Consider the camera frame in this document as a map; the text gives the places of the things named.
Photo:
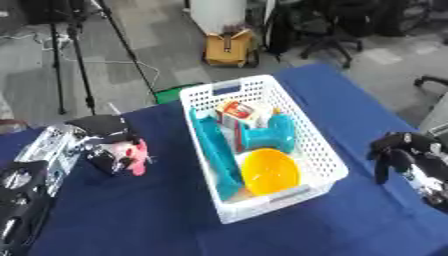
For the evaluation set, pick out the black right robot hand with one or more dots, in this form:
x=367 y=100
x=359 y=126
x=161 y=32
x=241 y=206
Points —
x=402 y=146

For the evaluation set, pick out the red and white carton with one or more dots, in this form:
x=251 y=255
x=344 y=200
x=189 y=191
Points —
x=238 y=111

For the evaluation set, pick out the pink soft toy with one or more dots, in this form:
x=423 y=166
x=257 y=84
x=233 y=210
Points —
x=135 y=154

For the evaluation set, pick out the teal dumbbell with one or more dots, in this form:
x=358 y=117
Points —
x=274 y=133

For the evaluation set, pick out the white plastic basket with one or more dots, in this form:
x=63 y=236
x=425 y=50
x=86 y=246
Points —
x=262 y=186

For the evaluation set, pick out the yellow plastic bowl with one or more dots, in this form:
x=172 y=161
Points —
x=269 y=171

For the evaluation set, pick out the green box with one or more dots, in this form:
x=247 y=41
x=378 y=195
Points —
x=172 y=93

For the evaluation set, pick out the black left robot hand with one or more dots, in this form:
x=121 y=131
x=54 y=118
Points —
x=105 y=128

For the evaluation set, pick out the black office chair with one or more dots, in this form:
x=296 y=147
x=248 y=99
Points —
x=332 y=30

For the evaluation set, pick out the black tripod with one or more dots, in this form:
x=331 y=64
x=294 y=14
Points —
x=73 y=50

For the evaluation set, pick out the tan cardboard box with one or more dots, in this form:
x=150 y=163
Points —
x=228 y=50

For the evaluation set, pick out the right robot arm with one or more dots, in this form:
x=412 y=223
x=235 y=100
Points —
x=431 y=180

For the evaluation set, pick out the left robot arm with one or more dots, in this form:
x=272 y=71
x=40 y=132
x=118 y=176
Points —
x=35 y=173

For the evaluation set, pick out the black chair armrest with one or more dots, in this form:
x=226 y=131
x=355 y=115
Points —
x=430 y=81

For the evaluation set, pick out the teal plastic tray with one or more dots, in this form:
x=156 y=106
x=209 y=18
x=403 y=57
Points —
x=214 y=153

